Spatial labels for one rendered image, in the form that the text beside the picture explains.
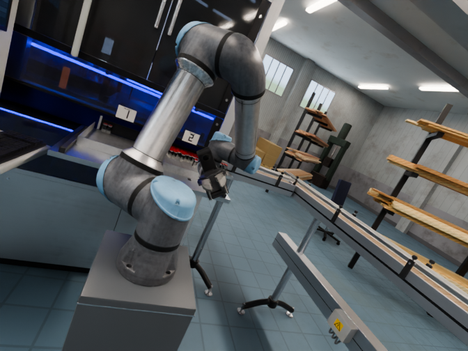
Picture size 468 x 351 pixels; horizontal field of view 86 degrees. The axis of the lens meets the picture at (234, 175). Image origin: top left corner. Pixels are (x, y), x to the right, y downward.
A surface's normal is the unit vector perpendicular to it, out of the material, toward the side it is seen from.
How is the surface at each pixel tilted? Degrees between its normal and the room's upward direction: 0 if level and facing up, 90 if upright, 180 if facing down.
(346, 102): 90
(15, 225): 90
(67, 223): 90
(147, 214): 90
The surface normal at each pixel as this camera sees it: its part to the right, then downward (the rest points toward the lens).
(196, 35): -0.27, -0.20
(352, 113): 0.26, 0.33
